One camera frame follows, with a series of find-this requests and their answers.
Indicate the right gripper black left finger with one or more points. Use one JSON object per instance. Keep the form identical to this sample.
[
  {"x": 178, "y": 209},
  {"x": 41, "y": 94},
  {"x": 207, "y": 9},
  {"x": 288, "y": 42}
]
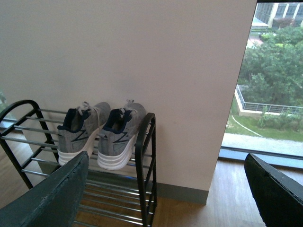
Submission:
[{"x": 54, "y": 201}]

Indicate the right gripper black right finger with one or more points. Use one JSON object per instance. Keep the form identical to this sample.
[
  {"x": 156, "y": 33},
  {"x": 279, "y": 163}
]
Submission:
[{"x": 278, "y": 197}]

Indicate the grey knit sneaker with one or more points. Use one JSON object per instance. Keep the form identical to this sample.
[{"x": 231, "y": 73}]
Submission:
[
  {"x": 118, "y": 135},
  {"x": 79, "y": 130}
]

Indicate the black metal shoe rack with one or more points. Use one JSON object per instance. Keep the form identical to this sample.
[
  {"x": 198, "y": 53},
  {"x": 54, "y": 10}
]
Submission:
[{"x": 111, "y": 198}]

